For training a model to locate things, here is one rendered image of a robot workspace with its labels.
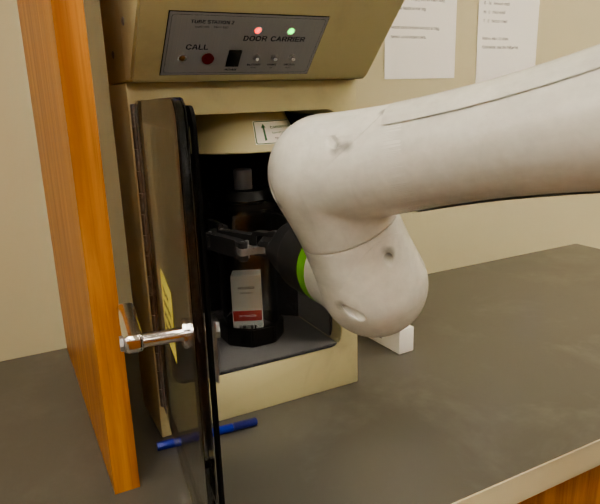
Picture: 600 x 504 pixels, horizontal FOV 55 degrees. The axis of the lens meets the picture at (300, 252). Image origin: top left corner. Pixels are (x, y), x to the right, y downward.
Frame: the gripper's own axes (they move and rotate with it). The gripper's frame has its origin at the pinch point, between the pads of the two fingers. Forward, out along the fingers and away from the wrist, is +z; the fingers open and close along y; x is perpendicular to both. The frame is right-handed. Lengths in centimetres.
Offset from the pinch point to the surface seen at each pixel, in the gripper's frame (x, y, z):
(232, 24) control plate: -26.9, 7.3, -18.3
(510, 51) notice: -29, -89, 33
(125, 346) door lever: -0.1, 25.6, -37.3
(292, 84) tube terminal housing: -20.6, -4.0, -9.9
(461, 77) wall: -22, -73, 33
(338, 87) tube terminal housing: -20.0, -11.2, -9.9
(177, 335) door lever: -0.3, 21.5, -37.7
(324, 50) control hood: -24.4, -5.7, -15.7
